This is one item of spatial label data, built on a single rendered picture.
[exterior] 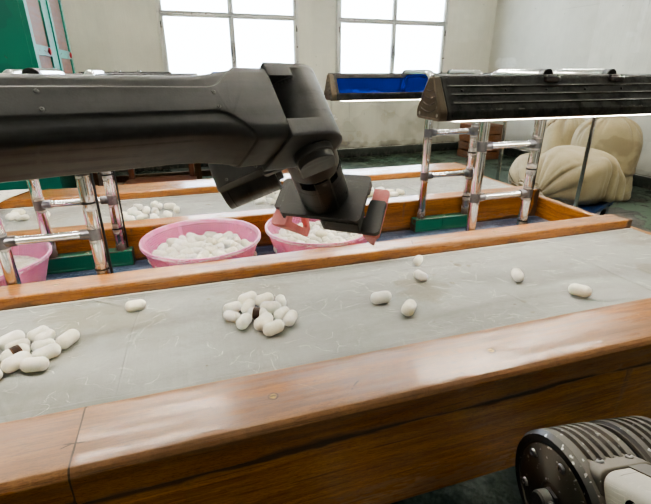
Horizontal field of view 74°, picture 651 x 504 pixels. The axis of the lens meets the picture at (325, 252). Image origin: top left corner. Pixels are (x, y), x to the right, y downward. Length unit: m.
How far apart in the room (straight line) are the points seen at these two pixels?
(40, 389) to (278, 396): 0.31
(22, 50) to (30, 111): 3.10
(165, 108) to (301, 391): 0.36
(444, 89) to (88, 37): 5.15
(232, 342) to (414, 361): 0.27
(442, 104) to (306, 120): 0.44
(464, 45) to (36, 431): 6.82
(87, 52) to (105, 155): 5.41
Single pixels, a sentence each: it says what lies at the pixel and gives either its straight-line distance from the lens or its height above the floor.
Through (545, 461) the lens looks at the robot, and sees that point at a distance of 0.52.
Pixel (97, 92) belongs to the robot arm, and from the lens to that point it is 0.31.
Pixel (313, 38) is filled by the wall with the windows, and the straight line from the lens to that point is 6.00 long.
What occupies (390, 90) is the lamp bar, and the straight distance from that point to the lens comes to 1.35.
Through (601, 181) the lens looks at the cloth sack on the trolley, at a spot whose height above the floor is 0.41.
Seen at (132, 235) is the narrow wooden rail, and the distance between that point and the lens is 1.17.
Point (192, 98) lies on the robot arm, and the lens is 0.33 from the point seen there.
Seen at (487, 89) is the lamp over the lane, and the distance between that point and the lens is 0.83.
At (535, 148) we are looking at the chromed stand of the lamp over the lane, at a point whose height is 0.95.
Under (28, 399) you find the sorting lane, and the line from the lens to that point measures 0.68.
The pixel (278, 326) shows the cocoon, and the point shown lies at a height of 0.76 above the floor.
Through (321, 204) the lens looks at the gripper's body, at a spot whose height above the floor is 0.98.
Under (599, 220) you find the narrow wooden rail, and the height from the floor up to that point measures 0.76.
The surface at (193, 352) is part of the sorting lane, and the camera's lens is 0.67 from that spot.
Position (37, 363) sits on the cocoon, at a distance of 0.71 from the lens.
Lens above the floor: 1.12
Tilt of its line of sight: 23 degrees down
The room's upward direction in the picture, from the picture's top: straight up
